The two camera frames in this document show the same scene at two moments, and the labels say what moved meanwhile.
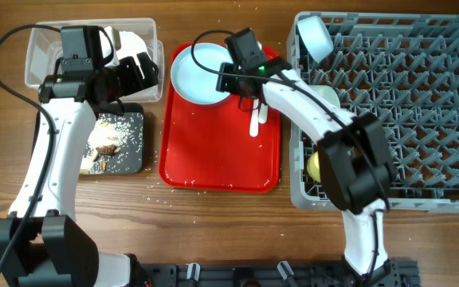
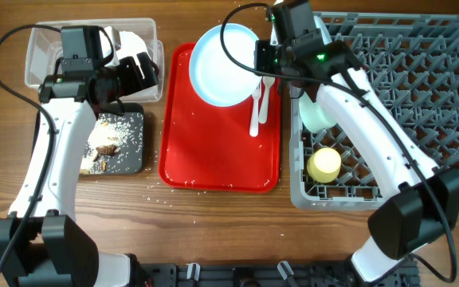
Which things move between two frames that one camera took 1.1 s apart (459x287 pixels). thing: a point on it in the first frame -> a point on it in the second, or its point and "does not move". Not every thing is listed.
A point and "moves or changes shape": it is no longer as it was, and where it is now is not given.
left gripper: x=135 y=81 does not move
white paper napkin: x=131 y=44 does not move
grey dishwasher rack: x=422 y=76 does not move
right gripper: x=229 y=81 -> x=258 y=56
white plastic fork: x=254 y=127 does not move
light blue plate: x=195 y=83 moves or changes shape
